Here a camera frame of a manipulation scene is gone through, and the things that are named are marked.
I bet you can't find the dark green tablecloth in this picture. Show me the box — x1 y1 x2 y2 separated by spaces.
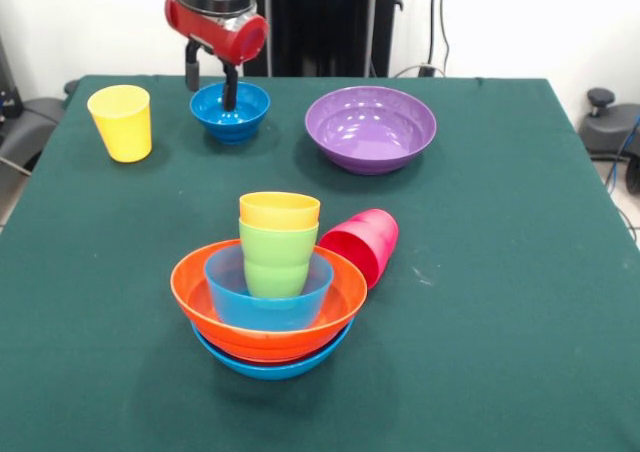
0 74 640 452

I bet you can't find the purple plastic bowl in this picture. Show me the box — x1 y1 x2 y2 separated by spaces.
304 86 438 177

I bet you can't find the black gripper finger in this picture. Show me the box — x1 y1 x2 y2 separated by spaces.
221 61 239 112
184 41 202 92

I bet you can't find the yellow plastic cup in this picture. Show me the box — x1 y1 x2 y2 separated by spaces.
86 84 152 164

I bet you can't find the small orange-red bowl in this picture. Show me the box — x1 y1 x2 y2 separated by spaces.
199 329 351 368

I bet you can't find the small light blue bowl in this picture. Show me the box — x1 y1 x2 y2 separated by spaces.
204 247 335 332

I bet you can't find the green plastic cup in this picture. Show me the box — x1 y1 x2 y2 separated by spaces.
238 219 320 299

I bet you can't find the wide orange-red bowl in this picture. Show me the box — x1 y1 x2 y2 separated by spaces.
170 239 369 363

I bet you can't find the small dark blue bowl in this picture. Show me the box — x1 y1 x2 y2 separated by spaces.
189 81 272 146

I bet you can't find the orange plastic cup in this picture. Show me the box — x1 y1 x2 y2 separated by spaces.
238 191 322 232

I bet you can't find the black equipment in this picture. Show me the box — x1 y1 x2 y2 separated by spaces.
0 36 24 118

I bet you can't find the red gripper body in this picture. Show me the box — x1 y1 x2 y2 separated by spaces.
164 0 270 65

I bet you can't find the pink plastic cup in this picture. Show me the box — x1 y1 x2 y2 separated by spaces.
317 208 400 291

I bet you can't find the large light blue bowl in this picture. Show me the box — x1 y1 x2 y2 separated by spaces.
190 316 356 381

